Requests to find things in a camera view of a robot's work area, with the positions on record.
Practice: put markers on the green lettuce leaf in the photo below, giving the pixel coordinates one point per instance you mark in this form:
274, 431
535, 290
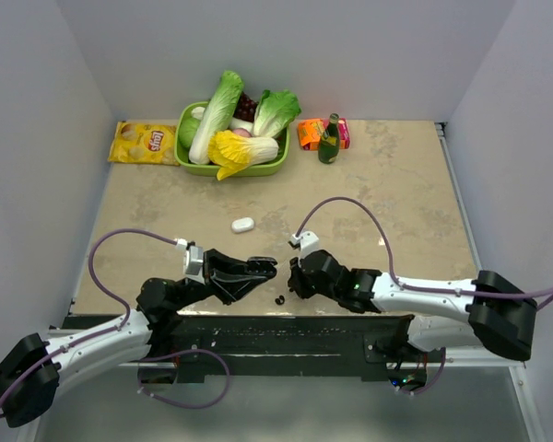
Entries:
274, 112

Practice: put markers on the yellow Lays chips bag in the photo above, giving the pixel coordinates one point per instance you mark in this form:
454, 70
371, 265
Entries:
143, 143

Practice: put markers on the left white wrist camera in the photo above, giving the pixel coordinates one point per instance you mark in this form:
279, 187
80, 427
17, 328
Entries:
193, 260

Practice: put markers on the green round cabbage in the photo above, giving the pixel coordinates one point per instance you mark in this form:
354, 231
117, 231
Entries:
187, 130

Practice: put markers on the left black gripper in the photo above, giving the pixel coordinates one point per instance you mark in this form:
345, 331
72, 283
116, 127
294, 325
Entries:
229, 286

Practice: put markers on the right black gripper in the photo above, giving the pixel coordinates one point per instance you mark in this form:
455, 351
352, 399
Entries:
296, 280

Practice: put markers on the pink snack box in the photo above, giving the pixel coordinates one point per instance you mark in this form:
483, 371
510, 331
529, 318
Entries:
343, 133

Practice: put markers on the white earbud charging case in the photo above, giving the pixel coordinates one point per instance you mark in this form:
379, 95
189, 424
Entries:
242, 225

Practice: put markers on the aluminium rail right edge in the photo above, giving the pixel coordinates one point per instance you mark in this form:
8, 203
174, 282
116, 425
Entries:
452, 240

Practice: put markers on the dark red grapes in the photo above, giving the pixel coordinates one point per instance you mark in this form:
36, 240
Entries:
246, 108

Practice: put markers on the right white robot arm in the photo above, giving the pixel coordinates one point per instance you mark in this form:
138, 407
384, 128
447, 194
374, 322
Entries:
487, 310

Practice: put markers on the yellow napa cabbage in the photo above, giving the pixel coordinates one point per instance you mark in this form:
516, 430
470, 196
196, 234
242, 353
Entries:
233, 153

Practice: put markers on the black earbud charging case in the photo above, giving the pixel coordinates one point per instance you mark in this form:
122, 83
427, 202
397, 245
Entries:
262, 266

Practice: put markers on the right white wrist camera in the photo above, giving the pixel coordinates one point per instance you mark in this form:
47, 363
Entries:
304, 243

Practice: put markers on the tall green napa cabbage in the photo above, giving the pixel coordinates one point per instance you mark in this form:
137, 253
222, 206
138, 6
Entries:
217, 115

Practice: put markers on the orange snack box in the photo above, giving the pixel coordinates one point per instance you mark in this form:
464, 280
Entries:
310, 133

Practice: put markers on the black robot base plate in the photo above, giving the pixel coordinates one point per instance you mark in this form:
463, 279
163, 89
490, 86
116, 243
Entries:
265, 346

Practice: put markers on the green glass bottle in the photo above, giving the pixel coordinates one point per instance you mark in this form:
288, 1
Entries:
329, 144

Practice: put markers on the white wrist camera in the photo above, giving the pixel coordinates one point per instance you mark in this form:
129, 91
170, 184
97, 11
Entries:
304, 243
193, 260

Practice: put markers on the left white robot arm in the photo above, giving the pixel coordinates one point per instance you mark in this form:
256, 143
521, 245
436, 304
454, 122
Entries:
36, 370

